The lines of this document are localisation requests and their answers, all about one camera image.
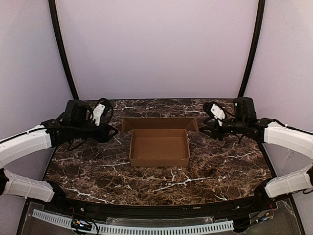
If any black frame post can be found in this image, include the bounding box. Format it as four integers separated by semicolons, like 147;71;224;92
237;0;266;97
48;0;79;99

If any right black frame post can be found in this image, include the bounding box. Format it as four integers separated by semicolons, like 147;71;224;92
237;0;266;97

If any small electronics board right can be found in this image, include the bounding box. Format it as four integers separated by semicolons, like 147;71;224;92
255;212;274;223

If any black front rail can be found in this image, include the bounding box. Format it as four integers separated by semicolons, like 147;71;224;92
29;181;291;222

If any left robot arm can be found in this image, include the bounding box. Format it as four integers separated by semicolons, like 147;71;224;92
0;98;118;203

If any small electronics board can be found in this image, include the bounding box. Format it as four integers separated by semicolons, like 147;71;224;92
255;212;274;223
70;219;92;231

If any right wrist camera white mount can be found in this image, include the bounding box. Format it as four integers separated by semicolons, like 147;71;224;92
203;101;228;128

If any brown cardboard box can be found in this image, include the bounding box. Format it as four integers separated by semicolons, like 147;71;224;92
118;117;199;167

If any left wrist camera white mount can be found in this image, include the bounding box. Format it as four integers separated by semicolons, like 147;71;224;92
92;98;113;126

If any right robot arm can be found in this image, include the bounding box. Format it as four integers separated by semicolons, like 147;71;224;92
199;97;313;200

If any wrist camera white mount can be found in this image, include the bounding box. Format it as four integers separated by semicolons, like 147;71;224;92
92;98;113;126
203;101;228;128

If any small electronics board left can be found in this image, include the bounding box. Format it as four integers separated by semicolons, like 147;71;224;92
70;219;92;231

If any white slotted cable duct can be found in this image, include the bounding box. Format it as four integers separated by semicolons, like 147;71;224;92
32;209;234;235

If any left black frame post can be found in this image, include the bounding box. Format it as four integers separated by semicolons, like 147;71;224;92
48;0;79;99

